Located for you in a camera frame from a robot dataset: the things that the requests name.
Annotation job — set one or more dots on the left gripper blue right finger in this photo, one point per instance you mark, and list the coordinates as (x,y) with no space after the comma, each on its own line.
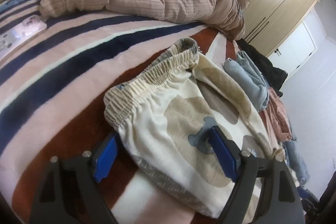
(279,200)

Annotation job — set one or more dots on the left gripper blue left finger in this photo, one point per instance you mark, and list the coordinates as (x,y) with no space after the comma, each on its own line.
(68,192)

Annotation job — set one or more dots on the cream bear print pants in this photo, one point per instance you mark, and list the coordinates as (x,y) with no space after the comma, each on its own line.
(159,112)

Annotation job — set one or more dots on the light blue denim jeans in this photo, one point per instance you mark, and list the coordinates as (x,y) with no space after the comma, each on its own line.
(296,161)

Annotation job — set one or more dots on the pink checked garment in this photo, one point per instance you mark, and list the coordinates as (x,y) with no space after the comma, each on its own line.
(275,118)

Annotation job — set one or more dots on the light blue crumpled garment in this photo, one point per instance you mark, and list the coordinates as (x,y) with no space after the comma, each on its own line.
(251,80)

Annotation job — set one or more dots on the black jacket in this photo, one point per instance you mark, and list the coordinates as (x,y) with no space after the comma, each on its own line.
(274,76)

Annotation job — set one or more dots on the striped fleece bed blanket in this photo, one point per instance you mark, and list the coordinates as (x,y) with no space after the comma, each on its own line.
(52,88)

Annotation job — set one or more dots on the white door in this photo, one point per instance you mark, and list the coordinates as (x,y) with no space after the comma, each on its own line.
(295,51)

